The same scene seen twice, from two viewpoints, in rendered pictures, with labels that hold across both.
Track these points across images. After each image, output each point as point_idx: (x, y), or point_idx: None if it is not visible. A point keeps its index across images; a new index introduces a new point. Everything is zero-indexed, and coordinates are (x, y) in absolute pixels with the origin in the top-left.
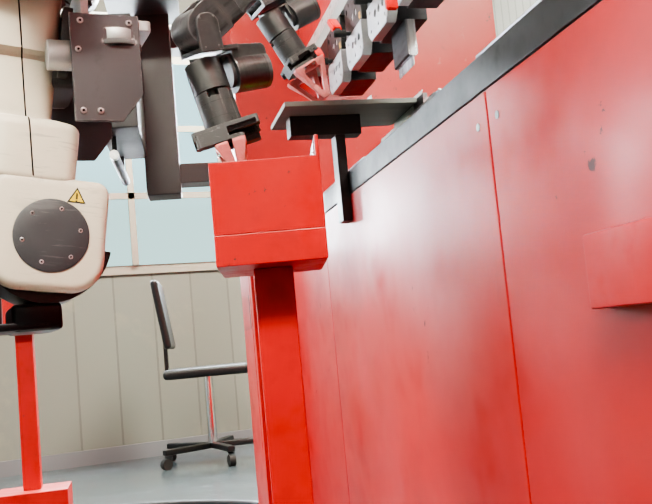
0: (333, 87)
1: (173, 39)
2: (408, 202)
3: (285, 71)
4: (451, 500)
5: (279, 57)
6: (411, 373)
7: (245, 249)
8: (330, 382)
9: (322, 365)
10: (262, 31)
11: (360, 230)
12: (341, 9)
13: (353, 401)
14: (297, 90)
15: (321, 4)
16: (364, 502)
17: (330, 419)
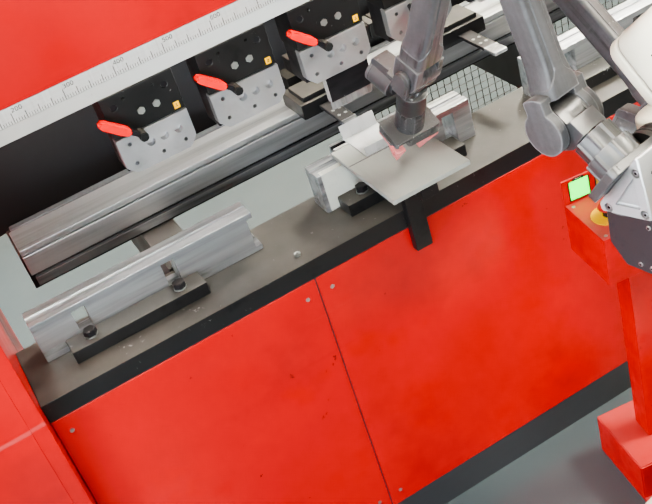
0: (146, 161)
1: None
2: (563, 174)
3: (418, 138)
4: (606, 312)
5: (417, 126)
6: (553, 282)
7: None
8: (327, 426)
9: (294, 431)
10: (420, 107)
11: (449, 238)
12: (180, 60)
13: (409, 390)
14: (403, 153)
15: (62, 61)
16: (432, 447)
17: (323, 461)
